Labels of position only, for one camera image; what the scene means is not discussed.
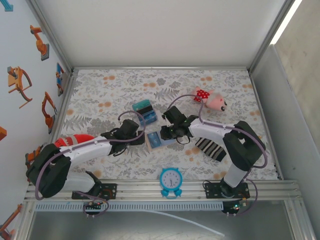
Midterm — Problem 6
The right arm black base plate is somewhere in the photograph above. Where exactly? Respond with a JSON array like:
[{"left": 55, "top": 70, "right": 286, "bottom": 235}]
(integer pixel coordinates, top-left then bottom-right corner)
[{"left": 204, "top": 182, "right": 250, "bottom": 200}]

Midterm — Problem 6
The orange gripper wall sticker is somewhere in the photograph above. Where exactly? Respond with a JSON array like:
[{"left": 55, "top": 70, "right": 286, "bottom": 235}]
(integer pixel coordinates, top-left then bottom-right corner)
[{"left": 6, "top": 66, "right": 33, "bottom": 109}]

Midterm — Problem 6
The black white striped sock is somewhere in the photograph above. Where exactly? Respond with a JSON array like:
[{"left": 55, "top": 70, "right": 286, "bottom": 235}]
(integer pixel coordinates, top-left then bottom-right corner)
[{"left": 194, "top": 136, "right": 228, "bottom": 163}]

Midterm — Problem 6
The wide aluminium base rail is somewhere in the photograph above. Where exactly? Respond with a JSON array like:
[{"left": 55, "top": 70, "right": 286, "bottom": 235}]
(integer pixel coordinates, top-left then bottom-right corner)
[{"left": 23, "top": 179, "right": 305, "bottom": 203}]

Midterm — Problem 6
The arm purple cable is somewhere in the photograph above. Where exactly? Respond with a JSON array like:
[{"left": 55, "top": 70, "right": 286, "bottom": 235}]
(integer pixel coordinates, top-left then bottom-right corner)
[
  {"left": 34, "top": 110, "right": 147, "bottom": 219},
  {"left": 166, "top": 94, "right": 268, "bottom": 217}
]

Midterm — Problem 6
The beige card holder wallet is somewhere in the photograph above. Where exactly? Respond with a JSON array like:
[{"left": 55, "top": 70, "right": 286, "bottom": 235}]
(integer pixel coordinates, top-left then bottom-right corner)
[{"left": 146, "top": 131, "right": 176, "bottom": 151}]

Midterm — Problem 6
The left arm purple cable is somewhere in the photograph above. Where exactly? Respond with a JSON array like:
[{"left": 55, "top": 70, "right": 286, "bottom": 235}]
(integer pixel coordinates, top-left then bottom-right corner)
[{"left": 34, "top": 110, "right": 147, "bottom": 219}]

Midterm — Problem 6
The blue orange machine wall sticker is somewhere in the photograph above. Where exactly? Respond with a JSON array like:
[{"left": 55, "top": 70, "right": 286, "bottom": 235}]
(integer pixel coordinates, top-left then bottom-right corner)
[{"left": 55, "top": 62, "right": 65, "bottom": 97}]

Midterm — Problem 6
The white slotted cable duct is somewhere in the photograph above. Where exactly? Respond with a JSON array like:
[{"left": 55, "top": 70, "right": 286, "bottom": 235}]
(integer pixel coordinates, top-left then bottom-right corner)
[{"left": 33, "top": 201, "right": 224, "bottom": 211}]

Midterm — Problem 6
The blue alarm clock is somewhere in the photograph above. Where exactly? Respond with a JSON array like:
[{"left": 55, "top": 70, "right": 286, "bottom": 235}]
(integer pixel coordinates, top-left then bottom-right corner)
[{"left": 159, "top": 167, "right": 184, "bottom": 200}]

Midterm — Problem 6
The aluminium frame rail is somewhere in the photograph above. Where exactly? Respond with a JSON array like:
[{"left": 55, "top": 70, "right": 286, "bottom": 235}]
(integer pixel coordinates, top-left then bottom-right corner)
[
  {"left": 37, "top": 71, "right": 78, "bottom": 182},
  {"left": 71, "top": 65, "right": 252, "bottom": 73}
]

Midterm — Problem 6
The blue card box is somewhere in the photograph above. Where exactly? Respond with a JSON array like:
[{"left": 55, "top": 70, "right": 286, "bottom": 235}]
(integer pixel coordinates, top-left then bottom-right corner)
[{"left": 131, "top": 99, "right": 159, "bottom": 126}]

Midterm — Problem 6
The white plastic strip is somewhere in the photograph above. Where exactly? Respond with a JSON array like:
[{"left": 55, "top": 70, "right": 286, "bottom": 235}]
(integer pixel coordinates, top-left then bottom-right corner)
[{"left": 147, "top": 209, "right": 225, "bottom": 237}]

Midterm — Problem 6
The aluminium frame post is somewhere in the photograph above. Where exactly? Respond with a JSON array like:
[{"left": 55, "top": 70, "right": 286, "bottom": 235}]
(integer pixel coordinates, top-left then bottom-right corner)
[
  {"left": 26, "top": 0, "right": 76, "bottom": 73},
  {"left": 248, "top": 0, "right": 297, "bottom": 75}
]

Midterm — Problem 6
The floral tablecloth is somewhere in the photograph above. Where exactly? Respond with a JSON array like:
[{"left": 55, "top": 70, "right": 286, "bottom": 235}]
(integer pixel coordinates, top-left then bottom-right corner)
[{"left": 48, "top": 68, "right": 280, "bottom": 181}]

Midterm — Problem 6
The teal credit card stack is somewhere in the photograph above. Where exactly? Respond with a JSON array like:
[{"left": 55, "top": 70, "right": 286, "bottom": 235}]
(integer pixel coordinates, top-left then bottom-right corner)
[{"left": 132, "top": 99, "right": 151, "bottom": 111}]

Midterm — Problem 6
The pink plush toy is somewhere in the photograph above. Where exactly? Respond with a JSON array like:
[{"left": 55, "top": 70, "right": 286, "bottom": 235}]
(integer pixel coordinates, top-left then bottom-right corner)
[{"left": 191, "top": 86, "right": 229, "bottom": 111}]

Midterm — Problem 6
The black credit card stack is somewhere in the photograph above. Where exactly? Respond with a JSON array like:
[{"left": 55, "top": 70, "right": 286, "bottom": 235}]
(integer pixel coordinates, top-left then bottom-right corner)
[{"left": 136, "top": 104, "right": 154, "bottom": 116}]

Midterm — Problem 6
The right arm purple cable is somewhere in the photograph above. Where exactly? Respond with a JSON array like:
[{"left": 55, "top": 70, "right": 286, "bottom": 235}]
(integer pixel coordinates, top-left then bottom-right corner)
[{"left": 166, "top": 94, "right": 268, "bottom": 217}]

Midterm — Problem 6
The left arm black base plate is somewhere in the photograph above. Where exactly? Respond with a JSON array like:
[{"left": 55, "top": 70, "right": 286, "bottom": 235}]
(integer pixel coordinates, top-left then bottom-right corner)
[{"left": 71, "top": 183, "right": 118, "bottom": 200}]

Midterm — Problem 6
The dark blue VIP card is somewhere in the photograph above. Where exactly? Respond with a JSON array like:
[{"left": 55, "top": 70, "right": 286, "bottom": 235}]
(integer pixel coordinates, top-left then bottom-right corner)
[{"left": 147, "top": 132, "right": 161, "bottom": 148}]

